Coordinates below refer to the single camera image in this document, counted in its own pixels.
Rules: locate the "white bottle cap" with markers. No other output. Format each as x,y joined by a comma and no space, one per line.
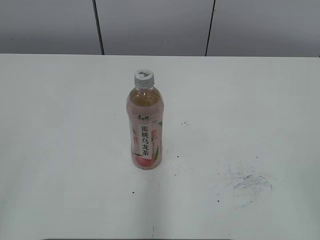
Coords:
144,79

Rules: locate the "peach oolong tea bottle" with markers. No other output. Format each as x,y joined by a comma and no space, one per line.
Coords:
145,110

